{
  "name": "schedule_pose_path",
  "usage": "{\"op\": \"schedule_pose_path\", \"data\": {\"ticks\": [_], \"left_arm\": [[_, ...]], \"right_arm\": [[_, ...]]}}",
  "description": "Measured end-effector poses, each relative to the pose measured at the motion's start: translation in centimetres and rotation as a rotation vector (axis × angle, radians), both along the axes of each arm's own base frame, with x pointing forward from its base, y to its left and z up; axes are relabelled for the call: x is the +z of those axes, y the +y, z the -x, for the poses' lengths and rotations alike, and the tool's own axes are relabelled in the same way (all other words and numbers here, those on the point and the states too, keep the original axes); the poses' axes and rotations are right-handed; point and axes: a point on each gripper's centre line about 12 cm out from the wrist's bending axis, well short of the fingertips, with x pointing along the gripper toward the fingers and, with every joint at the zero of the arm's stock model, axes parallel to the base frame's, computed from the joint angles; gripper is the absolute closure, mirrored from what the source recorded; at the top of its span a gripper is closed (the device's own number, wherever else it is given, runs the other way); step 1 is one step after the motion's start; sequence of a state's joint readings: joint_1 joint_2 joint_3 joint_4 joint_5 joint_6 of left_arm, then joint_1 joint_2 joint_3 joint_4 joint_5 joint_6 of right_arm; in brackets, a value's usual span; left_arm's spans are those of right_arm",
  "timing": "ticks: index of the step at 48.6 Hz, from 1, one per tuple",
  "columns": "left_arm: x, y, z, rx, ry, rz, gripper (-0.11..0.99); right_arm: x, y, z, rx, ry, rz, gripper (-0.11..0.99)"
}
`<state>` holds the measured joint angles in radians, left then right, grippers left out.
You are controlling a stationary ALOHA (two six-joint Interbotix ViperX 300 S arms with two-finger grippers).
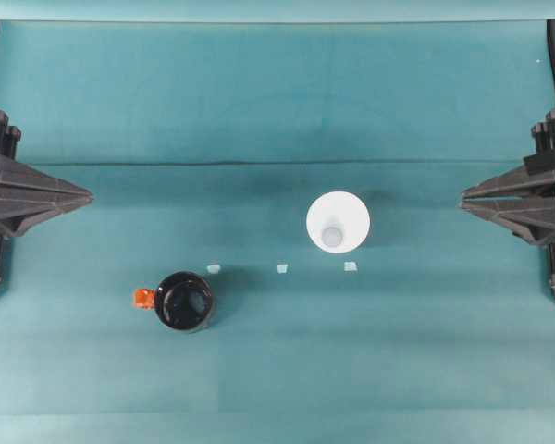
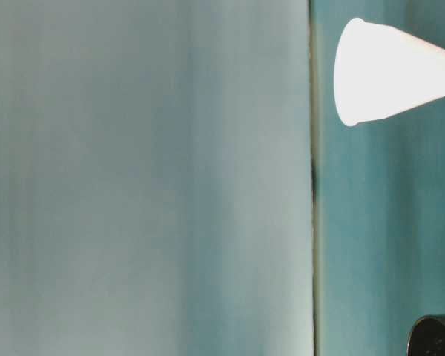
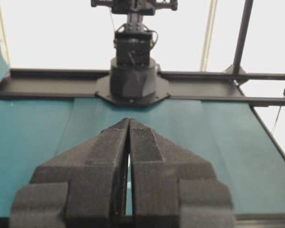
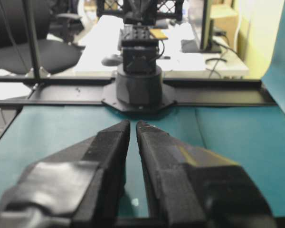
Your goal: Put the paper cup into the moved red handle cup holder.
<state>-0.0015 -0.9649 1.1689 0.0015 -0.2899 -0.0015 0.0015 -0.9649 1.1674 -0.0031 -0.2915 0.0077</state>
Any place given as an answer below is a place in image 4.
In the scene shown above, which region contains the blue-green table cloth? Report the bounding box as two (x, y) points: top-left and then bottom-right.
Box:
(0, 0), (285, 219)

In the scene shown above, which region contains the black mesh crate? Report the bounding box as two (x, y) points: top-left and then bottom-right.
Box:
(96, 0), (184, 22)

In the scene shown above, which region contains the black vertical frame post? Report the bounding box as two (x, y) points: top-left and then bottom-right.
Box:
(25, 0), (43, 79)

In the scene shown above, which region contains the brown cardboard box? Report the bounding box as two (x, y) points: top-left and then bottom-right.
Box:
(210, 4), (239, 41)

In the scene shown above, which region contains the black desk cable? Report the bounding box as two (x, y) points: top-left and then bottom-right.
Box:
(205, 30), (239, 79)

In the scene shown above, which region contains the black office chair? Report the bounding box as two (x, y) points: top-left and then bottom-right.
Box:
(0, 0), (84, 75)

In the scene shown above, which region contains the black metal frame rail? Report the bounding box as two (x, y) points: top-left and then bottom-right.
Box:
(0, 75), (277, 108)

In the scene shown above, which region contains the small yellow-brown board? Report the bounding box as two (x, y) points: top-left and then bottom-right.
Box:
(149, 28), (169, 40)

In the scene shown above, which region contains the white office desk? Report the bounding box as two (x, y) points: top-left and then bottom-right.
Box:
(75, 16), (250, 78)

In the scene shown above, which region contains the grey computer mouse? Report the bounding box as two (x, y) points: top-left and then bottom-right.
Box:
(101, 54), (121, 67)

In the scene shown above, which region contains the black computer monitor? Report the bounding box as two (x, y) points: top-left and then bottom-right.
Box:
(199, 0), (223, 53)

